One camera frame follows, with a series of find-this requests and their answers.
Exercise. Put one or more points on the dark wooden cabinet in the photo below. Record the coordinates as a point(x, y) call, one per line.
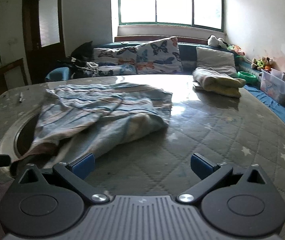
point(5, 72)

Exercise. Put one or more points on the small clear plastic container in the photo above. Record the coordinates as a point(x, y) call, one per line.
point(277, 73)

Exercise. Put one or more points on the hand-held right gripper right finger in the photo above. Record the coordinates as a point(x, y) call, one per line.
point(200, 166)

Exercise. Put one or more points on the pile of dark clothes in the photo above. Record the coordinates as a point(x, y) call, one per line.
point(80, 67)

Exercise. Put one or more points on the blue striped garment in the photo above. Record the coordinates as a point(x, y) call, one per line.
point(95, 105)

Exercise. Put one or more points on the black pen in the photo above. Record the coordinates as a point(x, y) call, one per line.
point(21, 97)

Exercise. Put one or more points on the grey quilted star table cover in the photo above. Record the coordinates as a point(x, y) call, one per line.
point(207, 140)

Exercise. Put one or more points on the white and black plush toy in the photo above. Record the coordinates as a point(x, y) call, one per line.
point(216, 42)

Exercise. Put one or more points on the large butterfly print pillow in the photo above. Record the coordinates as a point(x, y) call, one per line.
point(157, 55)

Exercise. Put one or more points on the black bag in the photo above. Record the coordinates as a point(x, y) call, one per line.
point(83, 51)

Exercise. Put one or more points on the dark wooden door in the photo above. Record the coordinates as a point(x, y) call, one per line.
point(32, 42)

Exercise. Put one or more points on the blue sofa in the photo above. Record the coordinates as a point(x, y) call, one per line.
point(187, 52)

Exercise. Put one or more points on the green bowl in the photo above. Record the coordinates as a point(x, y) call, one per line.
point(247, 77)

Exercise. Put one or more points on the folded yellow and white towels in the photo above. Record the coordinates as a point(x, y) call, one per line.
point(215, 80)

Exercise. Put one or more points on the brown plush toy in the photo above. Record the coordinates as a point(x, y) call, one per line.
point(263, 63)

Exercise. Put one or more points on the orange and green toy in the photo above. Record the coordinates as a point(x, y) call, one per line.
point(236, 50)

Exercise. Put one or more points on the round metal table basin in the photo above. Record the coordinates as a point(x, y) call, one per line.
point(23, 140)

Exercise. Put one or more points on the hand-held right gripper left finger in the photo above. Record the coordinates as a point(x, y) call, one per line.
point(83, 166)

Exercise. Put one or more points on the grey pillow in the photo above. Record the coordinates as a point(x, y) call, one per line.
point(215, 58)

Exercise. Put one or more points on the clear plastic storage box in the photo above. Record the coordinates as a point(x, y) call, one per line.
point(275, 87)

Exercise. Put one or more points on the blue blanket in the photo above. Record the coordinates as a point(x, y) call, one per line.
point(277, 110)

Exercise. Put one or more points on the green framed window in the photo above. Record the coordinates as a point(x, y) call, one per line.
point(172, 2)

